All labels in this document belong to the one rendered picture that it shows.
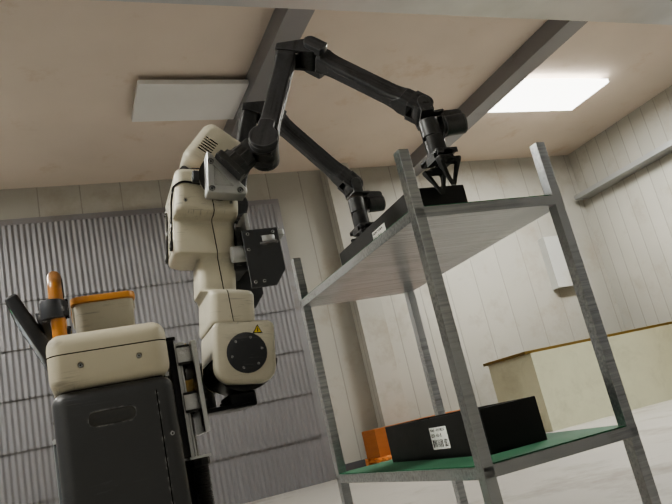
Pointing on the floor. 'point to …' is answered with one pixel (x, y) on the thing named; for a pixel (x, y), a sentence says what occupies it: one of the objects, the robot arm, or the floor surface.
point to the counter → (587, 376)
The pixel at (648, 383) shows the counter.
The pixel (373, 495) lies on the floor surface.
